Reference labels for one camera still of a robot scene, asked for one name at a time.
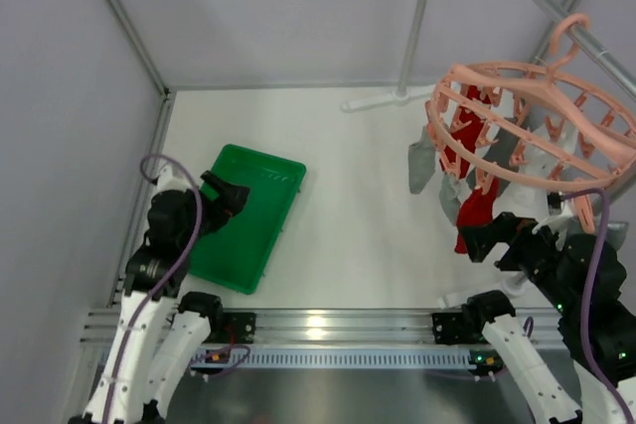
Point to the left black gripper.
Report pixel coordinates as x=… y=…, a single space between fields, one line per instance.
x=225 y=196

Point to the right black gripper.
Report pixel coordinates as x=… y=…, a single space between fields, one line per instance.
x=504 y=240

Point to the dark grey sock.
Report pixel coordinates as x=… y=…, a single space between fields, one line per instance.
x=502 y=149

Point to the light grey sock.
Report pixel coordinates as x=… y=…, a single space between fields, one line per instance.
x=420 y=162

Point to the red santa sock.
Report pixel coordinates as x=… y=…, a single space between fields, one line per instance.
x=465 y=128

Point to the pink round clip hanger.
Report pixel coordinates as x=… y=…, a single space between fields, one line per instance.
x=572 y=134

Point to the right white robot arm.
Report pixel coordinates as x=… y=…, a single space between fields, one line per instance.
x=583 y=369

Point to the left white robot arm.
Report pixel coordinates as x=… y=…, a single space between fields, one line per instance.
x=159 y=328

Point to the green plastic tray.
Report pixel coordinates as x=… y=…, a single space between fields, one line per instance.
x=235 y=257

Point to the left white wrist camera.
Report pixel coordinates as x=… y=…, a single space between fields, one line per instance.
x=171 y=180

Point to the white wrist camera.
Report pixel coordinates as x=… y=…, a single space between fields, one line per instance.
x=559 y=215
x=171 y=180

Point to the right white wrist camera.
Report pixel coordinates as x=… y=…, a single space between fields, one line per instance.
x=559 y=215

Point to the right black mount plate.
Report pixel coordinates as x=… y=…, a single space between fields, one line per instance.
x=450 y=328

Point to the black mount plate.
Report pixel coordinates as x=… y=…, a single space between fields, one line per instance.
x=450 y=328
x=237 y=328

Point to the left black mount plate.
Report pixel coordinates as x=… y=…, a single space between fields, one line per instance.
x=237 y=328

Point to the slotted white cable duct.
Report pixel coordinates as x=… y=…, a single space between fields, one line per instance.
x=319 y=358

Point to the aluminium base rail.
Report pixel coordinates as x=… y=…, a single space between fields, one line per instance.
x=340 y=327

